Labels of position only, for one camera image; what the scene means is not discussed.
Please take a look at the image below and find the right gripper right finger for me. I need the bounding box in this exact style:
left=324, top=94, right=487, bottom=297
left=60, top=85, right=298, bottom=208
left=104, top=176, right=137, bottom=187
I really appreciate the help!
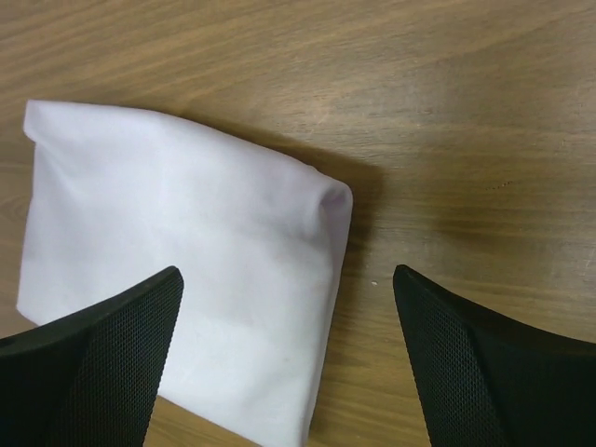
left=393, top=265, right=595, bottom=446

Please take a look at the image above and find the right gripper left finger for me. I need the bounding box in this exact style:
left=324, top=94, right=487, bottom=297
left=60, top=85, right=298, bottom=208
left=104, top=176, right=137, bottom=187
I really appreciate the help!
left=1, top=266, right=183, bottom=446

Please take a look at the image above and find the white t shirt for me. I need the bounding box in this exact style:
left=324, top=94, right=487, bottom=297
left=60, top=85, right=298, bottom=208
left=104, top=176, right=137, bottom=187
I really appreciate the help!
left=17, top=101, right=353, bottom=446

